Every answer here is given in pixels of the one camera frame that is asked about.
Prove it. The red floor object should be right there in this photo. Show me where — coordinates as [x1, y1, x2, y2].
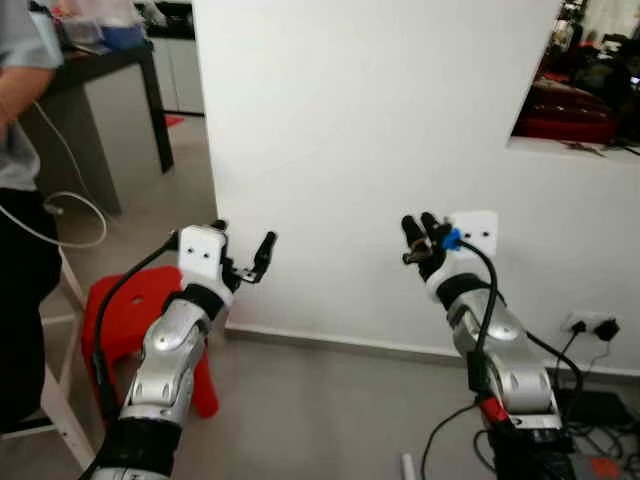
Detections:
[80, 265, 221, 421]

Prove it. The black floor cable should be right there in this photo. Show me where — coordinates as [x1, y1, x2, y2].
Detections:
[420, 330, 640, 480]

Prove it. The white chair frame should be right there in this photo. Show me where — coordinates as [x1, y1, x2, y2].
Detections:
[40, 250, 101, 471]

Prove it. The dark red round pot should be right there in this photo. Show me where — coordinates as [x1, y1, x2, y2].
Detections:
[512, 80, 619, 143]

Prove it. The black power adapter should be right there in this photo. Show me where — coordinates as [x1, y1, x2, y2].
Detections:
[555, 388, 631, 429]

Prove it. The grey box device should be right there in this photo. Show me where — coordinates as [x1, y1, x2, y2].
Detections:
[570, 455, 631, 480]

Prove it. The black wall plug charger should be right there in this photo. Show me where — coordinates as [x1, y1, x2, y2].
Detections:
[595, 318, 621, 343]

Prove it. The white loose cable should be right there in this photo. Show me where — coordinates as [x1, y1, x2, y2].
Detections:
[0, 100, 109, 251]

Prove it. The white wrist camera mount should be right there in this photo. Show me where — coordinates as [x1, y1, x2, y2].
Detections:
[425, 210, 499, 301]
[178, 225, 236, 296]

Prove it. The person in grey shirt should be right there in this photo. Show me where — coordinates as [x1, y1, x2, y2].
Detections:
[0, 0, 66, 436]

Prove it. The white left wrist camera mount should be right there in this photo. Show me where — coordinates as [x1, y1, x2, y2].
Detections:
[178, 225, 236, 296]

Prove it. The dark counter table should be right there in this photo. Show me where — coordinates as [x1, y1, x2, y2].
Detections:
[20, 45, 176, 216]

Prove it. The blue plastic container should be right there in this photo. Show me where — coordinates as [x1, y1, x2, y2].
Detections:
[100, 25, 149, 51]

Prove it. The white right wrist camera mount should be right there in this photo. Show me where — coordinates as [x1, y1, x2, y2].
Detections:
[425, 210, 499, 301]

